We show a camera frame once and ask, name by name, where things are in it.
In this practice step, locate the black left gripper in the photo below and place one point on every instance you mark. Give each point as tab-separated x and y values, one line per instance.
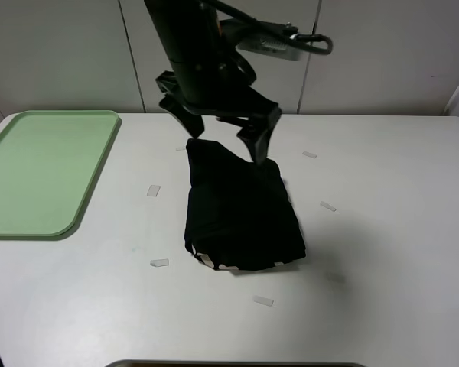
220	86

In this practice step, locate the black short sleeve t-shirt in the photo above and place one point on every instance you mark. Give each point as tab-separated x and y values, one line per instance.
239	214

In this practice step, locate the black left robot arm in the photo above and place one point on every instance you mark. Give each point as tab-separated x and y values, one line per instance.
191	29

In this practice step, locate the light green plastic tray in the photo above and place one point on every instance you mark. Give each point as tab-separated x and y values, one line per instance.
49	162

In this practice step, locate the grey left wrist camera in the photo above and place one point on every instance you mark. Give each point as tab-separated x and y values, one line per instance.
267	46

